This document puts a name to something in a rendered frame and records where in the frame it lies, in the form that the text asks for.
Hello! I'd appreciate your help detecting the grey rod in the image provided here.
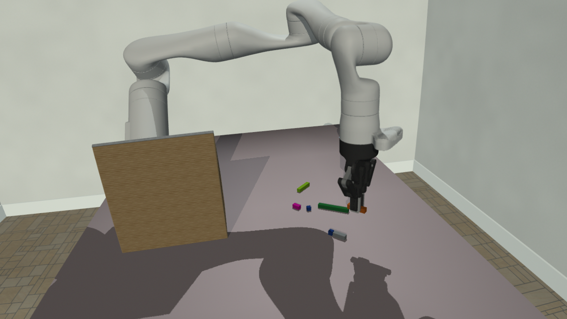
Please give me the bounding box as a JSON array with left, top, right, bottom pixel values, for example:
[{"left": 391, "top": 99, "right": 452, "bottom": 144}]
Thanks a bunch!
[{"left": 333, "top": 231, "right": 347, "bottom": 240}]

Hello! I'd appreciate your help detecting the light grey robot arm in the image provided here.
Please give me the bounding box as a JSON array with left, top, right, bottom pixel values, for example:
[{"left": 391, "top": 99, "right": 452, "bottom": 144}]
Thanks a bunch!
[{"left": 123, "top": 0, "right": 403, "bottom": 151}]

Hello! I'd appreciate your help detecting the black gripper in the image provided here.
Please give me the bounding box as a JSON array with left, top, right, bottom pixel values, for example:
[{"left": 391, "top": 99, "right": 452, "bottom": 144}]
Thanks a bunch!
[{"left": 338, "top": 139, "right": 379, "bottom": 213}]

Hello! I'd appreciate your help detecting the orange rod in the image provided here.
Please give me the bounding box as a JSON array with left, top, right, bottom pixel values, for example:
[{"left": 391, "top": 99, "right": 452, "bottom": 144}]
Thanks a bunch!
[{"left": 347, "top": 203, "right": 367, "bottom": 214}]

